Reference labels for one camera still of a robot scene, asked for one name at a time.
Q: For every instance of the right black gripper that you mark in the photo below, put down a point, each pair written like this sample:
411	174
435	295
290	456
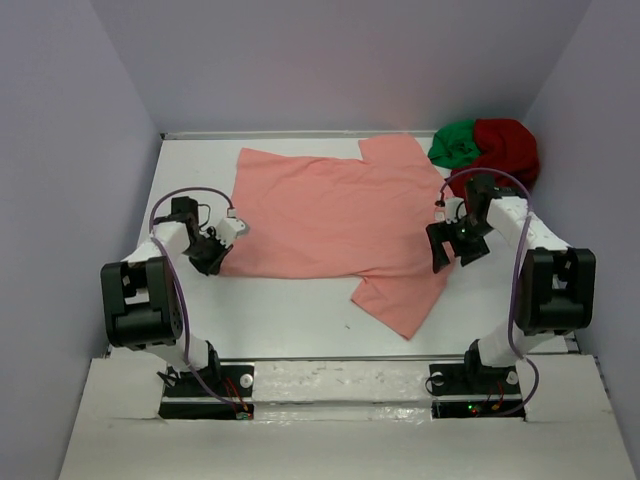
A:
442	232

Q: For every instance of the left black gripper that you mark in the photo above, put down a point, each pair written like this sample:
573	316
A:
212	266

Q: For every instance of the pink t shirt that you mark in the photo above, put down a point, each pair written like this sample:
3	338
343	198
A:
322	217

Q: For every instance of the red t shirt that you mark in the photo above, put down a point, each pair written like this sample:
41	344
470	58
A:
505	145

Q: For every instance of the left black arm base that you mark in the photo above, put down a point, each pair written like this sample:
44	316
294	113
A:
228	396

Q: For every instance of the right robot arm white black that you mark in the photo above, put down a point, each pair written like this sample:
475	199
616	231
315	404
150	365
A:
553	283

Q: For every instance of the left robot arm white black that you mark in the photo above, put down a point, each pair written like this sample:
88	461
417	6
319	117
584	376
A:
143	301

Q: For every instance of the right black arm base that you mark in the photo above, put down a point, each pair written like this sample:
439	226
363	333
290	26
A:
465	395

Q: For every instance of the green t shirt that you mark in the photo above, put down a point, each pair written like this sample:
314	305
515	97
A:
453	146

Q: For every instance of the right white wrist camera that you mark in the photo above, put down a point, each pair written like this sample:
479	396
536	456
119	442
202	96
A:
449	210

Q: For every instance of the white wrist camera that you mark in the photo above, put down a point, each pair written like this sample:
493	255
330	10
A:
230	228
449	210

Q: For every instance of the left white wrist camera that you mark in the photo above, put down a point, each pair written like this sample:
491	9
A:
230	228

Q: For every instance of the aluminium front rail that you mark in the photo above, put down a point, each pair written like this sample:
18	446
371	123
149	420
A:
437	358

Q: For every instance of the aluminium back rail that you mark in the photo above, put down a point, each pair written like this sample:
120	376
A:
286	134

